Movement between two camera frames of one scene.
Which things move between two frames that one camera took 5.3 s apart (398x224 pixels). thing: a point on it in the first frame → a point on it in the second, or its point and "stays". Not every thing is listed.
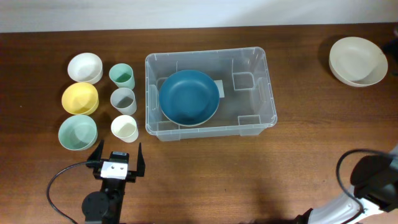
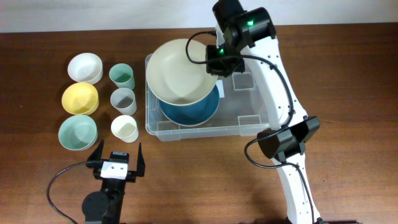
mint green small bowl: (78, 132) stays
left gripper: (131, 176) stays
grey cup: (124, 99) stays
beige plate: (357, 61) → (172, 78)
